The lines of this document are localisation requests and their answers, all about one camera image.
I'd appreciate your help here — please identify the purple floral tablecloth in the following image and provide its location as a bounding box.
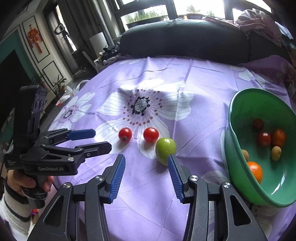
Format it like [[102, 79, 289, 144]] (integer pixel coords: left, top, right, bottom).
[[50, 55, 295, 240]]

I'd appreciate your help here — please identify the large orange mandarin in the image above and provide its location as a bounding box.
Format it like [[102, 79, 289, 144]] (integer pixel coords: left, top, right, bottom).
[[247, 161, 263, 184]]

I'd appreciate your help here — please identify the left striped sleeve forearm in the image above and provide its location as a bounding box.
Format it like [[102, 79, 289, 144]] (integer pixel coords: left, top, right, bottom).
[[1, 179, 32, 240]]

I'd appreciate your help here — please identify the potted plant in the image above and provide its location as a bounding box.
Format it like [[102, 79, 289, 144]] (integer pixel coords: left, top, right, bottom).
[[53, 75, 67, 97]]

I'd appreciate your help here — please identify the red cherry tomato with stem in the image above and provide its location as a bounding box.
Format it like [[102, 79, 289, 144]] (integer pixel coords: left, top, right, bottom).
[[118, 128, 132, 142]]

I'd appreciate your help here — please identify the small orange mandarin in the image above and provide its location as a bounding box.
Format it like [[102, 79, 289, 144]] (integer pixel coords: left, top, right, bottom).
[[271, 128, 287, 148]]

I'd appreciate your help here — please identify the crumpled pink cloth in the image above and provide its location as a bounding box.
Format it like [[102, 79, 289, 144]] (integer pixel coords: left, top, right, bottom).
[[202, 9, 282, 47]]

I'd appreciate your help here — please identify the tan longan fruit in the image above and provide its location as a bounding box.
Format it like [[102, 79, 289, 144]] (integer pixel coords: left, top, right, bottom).
[[271, 146, 282, 161], [241, 149, 249, 162]]

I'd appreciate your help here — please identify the person's left hand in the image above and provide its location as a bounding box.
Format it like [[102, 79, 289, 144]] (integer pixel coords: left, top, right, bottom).
[[7, 170, 54, 195]]

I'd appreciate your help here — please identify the red chinese knot decoration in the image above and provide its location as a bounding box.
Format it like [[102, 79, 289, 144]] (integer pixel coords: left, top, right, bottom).
[[27, 24, 43, 54]]

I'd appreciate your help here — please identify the green plum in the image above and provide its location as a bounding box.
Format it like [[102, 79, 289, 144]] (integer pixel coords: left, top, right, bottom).
[[155, 137, 177, 166]]

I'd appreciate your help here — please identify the green plastic bowl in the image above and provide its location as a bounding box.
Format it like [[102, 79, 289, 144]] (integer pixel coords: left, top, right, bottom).
[[224, 88, 295, 208]]

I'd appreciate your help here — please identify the dark sofa backrest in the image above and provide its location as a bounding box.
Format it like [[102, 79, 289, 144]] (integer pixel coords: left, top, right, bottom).
[[120, 20, 291, 65]]

